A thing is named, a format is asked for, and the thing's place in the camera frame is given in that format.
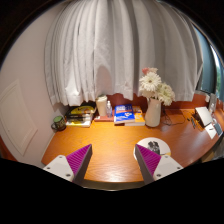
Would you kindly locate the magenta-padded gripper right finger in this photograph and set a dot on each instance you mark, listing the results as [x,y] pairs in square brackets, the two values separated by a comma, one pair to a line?
[166,166]

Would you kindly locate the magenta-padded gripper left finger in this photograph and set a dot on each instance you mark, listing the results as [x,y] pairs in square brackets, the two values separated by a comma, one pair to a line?
[60,166]

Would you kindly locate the dark grey computer mouse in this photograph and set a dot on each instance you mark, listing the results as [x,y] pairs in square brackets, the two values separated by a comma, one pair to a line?
[153,146]

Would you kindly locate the white printed mouse pad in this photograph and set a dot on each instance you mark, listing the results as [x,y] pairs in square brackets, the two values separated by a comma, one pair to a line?
[165,146]

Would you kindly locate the dark mug with green inside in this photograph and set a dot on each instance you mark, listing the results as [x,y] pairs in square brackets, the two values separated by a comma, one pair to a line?
[59,124]

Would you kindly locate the thick black book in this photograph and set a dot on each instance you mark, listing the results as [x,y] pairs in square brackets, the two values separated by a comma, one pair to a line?
[78,120]

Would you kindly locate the white ceramic vase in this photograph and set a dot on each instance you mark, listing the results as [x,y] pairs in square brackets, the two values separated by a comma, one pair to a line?
[153,115]

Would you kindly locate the thin black book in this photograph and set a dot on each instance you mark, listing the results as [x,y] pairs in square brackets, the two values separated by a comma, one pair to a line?
[78,116]

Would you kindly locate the white paper pad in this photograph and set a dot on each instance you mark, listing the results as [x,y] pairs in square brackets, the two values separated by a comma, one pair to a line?
[210,131]

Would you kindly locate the yellow and black book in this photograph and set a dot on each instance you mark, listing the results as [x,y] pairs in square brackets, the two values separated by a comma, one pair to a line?
[83,110]

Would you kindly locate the white flat device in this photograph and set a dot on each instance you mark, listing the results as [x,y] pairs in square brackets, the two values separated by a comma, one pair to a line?
[204,116]

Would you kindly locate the flat red book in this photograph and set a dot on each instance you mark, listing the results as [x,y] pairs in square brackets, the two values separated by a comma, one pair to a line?
[103,118]

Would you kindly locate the blue book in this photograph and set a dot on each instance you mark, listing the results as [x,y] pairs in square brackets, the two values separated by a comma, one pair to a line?
[124,115]

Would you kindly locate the cream lidded tumbler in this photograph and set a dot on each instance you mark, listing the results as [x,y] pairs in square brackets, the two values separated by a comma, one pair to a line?
[101,106]

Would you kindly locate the clear pump bottle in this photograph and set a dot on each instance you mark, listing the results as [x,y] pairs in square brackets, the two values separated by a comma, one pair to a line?
[109,111]

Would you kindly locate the white flower bouquet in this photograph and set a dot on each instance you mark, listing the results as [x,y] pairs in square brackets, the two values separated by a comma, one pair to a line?
[150,81]

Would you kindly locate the dark framed window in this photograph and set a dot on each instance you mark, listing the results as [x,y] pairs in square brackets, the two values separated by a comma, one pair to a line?
[206,70]

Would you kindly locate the white pleated curtain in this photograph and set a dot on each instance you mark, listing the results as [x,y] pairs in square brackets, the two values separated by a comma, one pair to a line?
[116,50]

